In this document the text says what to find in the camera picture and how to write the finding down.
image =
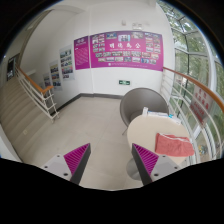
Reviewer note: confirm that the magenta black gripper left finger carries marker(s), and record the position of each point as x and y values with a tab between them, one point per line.
70	166

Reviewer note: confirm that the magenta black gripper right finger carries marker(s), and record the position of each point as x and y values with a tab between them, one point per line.
152	167

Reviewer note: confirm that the pink folded towel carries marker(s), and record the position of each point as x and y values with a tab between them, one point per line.
171	145

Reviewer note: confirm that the round white table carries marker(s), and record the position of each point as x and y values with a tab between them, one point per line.
142	131

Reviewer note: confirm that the white tissue pack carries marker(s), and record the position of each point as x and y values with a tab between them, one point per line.
147	112

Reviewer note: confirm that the grey round shell chair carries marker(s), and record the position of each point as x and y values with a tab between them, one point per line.
133	102

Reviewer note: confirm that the balcony railing with wooden handrail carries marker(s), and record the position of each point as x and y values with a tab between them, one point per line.
207	140

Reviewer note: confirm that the staircase railing with wooden handrail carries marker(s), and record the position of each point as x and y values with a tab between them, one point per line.
43	98

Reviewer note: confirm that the red white warning sign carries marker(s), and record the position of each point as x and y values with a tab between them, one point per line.
201	104

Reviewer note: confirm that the white photo board lowest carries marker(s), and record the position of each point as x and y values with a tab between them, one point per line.
47	81

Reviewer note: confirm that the green exit sign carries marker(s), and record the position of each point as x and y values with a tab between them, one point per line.
124	82

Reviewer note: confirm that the white photo board middle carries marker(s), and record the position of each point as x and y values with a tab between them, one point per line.
54	71

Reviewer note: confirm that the black framed notice board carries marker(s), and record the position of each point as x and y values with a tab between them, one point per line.
10	68

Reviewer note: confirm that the white photo wall board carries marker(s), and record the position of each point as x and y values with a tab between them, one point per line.
66	61

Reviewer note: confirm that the large magenta wall poster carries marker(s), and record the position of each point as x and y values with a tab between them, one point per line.
132	49

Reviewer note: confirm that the small magenta wall poster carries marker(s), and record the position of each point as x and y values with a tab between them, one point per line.
81	53

